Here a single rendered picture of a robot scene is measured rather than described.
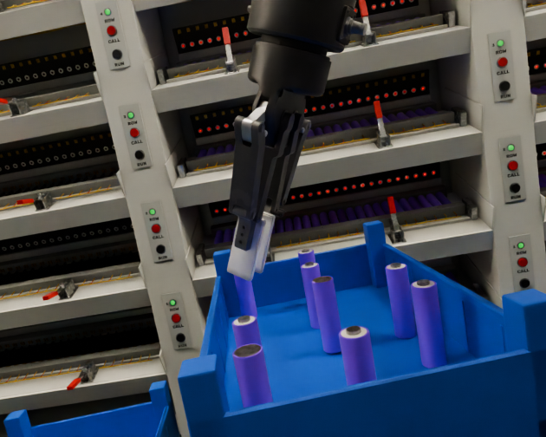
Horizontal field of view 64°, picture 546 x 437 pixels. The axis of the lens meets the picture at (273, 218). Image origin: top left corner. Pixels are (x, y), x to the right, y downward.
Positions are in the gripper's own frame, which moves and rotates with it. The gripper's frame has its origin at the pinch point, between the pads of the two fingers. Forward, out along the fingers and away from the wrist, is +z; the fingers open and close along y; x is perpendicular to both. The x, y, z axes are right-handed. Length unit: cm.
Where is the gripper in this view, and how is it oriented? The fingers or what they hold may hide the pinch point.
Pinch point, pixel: (250, 244)
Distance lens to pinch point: 47.3
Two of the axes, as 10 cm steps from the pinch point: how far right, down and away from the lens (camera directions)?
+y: 4.3, -2.1, 8.8
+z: -2.1, 9.2, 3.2
